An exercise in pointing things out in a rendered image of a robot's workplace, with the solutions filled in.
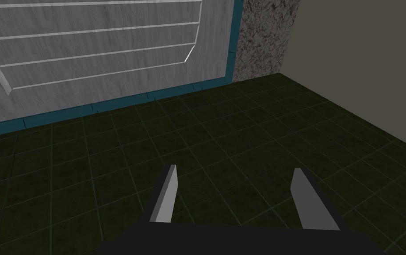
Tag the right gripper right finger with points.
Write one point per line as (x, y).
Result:
(312, 205)

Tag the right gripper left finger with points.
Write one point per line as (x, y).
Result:
(164, 198)

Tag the grey panelled door leaf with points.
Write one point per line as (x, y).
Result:
(93, 53)

